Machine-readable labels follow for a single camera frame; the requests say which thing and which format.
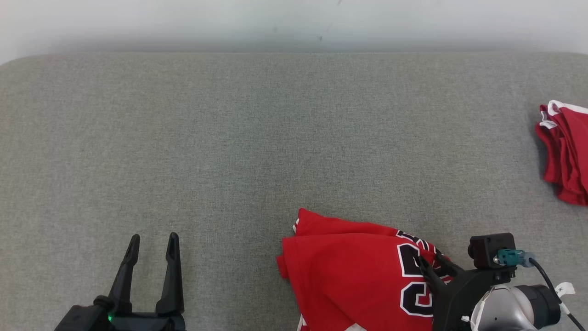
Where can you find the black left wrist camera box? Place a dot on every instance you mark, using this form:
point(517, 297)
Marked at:
point(78, 321)

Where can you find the red basketball jersey white sleeves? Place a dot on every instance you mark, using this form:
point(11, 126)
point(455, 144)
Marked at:
point(349, 276)

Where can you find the teal right camera connector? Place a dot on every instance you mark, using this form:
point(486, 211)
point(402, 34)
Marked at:
point(510, 257)

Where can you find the red and white jersey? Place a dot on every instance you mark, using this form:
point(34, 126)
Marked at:
point(567, 156)

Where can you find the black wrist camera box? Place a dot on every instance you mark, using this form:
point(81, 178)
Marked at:
point(78, 321)
point(487, 248)

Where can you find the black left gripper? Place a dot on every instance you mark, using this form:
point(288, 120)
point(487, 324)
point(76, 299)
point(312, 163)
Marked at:
point(147, 323)

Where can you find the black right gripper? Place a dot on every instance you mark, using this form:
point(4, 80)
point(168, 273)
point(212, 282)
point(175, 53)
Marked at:
point(457, 299)

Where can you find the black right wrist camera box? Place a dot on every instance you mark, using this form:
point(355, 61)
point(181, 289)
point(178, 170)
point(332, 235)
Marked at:
point(487, 248)

